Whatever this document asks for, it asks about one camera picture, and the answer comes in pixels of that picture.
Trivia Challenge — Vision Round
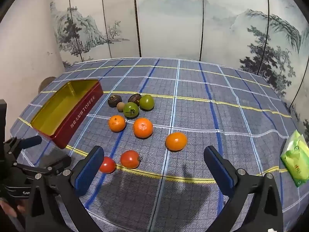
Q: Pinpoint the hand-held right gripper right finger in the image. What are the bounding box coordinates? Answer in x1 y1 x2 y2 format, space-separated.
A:
203 145 283 232

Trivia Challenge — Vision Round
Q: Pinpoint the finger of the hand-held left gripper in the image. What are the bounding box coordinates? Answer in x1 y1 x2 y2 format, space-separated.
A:
5 135 42 154
14 155 72 174

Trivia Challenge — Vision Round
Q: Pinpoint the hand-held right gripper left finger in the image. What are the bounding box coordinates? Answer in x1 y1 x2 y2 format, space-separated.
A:
25 145 105 232

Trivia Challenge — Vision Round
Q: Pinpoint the red tomato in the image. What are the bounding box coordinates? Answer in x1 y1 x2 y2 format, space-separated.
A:
98 157 117 174
120 150 140 169

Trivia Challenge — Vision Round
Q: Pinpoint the red and gold tin box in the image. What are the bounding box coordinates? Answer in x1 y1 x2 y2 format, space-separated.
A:
30 78 104 150

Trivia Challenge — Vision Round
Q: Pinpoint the orange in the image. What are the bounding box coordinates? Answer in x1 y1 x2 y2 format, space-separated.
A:
108 115 126 132
133 118 154 139
165 132 188 152

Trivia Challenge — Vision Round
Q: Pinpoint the green tomato with calyx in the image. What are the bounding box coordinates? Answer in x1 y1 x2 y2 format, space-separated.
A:
123 102 140 119

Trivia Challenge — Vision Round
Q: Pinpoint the dark brown passion fruit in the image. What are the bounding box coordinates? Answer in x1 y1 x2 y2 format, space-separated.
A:
127 93 142 106
108 95 122 108

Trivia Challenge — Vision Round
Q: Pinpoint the smooth green tomato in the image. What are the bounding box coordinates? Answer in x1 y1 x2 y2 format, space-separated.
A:
139 95 155 111

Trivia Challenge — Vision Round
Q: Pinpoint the person's left hand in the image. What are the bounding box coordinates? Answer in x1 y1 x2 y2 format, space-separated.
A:
0 198 28 220

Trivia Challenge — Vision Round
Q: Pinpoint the green tissue pack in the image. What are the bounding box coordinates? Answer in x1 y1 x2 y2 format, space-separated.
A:
280 130 309 188

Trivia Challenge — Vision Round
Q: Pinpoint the landscape painted folding screen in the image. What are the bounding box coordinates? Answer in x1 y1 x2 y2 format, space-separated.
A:
49 0 309 116

